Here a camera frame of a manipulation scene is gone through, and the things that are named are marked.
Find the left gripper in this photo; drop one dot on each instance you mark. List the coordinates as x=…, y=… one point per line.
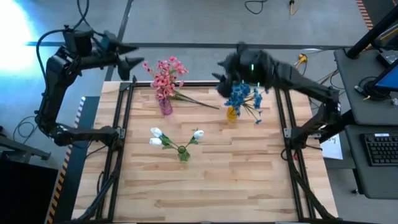
x=116, y=57

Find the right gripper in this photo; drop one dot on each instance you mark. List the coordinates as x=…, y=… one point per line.
x=248, y=67

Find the pink flower sprig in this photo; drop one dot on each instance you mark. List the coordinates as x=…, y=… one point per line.
x=164, y=82
x=186, y=97
x=164, y=65

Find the white tulip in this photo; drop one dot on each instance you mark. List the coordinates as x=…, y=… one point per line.
x=155, y=142
x=199, y=134
x=156, y=132

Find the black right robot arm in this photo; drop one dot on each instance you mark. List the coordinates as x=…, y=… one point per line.
x=311, y=90

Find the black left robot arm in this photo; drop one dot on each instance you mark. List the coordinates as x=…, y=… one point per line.
x=56, y=77

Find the yellow glass vase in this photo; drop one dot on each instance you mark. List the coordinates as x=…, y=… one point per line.
x=231, y=114

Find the purple glass vase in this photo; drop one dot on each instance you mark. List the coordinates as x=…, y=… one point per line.
x=165, y=108

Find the green glass vase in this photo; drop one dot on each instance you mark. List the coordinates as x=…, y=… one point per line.
x=184, y=156

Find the grey desk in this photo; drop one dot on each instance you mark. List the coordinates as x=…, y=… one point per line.
x=351, y=87
x=373, y=180

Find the white paper sheet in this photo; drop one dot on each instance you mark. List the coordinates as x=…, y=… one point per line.
x=332, y=151

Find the grey metal stand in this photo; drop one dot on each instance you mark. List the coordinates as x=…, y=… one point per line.
x=21, y=148

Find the black monitor stand base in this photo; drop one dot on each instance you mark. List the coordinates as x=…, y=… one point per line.
x=373, y=90

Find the black slanted pole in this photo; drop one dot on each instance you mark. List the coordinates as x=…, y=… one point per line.
x=370, y=34

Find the black mat with hazard stripe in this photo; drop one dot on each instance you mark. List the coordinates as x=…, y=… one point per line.
x=66, y=193

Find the orange black striped tape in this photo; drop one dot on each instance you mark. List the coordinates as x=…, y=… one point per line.
x=363, y=12

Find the small black desk box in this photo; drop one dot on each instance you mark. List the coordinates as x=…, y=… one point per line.
x=388, y=56

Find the monitor with blue screen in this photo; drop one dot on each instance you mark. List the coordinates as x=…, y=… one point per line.
x=390, y=79

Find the black cabinet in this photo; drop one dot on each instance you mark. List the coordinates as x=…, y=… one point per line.
x=28, y=196

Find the black keyboard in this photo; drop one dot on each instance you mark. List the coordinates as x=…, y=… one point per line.
x=382, y=151

